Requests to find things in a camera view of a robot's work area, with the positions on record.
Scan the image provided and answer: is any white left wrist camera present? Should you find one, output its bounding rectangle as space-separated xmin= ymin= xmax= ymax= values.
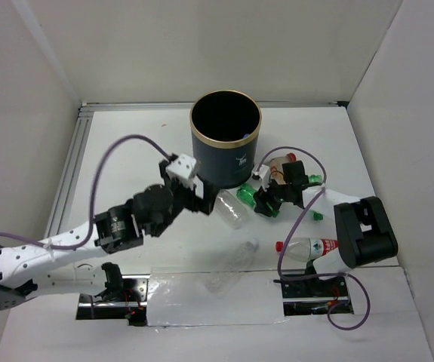
xmin=167 ymin=154 xmax=197 ymax=190

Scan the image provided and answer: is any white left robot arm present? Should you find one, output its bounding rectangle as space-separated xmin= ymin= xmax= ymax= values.
xmin=0 ymin=160 xmax=220 ymax=311

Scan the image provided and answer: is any aluminium frame rail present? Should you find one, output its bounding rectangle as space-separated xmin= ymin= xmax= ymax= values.
xmin=45 ymin=100 xmax=349 ymax=235

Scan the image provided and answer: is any silver tape sheet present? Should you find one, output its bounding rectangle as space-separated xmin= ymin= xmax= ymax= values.
xmin=146 ymin=271 xmax=285 ymax=327

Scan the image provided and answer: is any clear jar metal lid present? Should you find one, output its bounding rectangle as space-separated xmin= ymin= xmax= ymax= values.
xmin=214 ymin=189 xmax=249 ymax=229

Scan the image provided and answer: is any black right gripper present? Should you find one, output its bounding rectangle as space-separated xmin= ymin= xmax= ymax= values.
xmin=254 ymin=174 xmax=293 ymax=217

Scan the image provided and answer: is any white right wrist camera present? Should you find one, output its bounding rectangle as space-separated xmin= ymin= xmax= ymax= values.
xmin=251 ymin=164 xmax=271 ymax=190

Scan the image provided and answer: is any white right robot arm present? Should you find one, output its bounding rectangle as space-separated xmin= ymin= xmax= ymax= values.
xmin=252 ymin=161 xmax=399 ymax=296

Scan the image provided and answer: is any clear bottle red label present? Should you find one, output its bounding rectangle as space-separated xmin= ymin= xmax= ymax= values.
xmin=285 ymin=238 xmax=339 ymax=262

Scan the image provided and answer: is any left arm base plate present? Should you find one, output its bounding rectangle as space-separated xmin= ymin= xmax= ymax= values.
xmin=75 ymin=275 xmax=150 ymax=327

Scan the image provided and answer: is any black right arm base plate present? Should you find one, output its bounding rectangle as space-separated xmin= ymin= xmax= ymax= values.
xmin=274 ymin=277 xmax=353 ymax=317

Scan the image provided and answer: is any clear bottle white cap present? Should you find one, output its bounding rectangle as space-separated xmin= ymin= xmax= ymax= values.
xmin=202 ymin=240 xmax=259 ymax=296

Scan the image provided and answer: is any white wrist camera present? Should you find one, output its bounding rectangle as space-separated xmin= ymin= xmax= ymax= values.
xmin=167 ymin=154 xmax=197 ymax=190
xmin=251 ymin=164 xmax=271 ymax=190

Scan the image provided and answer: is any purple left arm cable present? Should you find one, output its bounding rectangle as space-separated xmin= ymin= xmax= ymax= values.
xmin=0 ymin=134 xmax=176 ymax=307

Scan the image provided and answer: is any clear bottle yellow cap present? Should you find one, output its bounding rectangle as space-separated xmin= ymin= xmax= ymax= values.
xmin=271 ymin=170 xmax=287 ymax=185

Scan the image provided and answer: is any green bottle barcode label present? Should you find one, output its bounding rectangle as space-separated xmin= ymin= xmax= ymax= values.
xmin=236 ymin=183 xmax=282 ymax=219

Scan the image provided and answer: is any clear bottle red cap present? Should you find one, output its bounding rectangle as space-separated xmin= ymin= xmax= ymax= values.
xmin=265 ymin=152 xmax=297 ymax=171

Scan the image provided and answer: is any dark bin with gold rim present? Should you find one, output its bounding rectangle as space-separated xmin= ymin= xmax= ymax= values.
xmin=189 ymin=90 xmax=262 ymax=189

